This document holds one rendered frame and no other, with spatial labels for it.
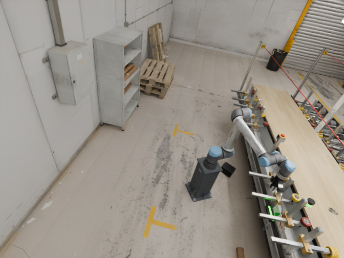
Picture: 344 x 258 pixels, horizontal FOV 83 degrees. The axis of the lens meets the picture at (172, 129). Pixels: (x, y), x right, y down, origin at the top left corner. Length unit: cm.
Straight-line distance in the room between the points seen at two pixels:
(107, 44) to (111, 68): 33
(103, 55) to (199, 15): 644
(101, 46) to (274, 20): 742
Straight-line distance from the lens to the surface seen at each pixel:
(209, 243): 276
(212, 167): 252
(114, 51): 305
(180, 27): 924
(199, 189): 279
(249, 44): 939
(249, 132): 199
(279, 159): 198
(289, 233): 251
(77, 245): 267
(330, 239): 235
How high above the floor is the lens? 246
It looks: 39 degrees down
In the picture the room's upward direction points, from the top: 12 degrees clockwise
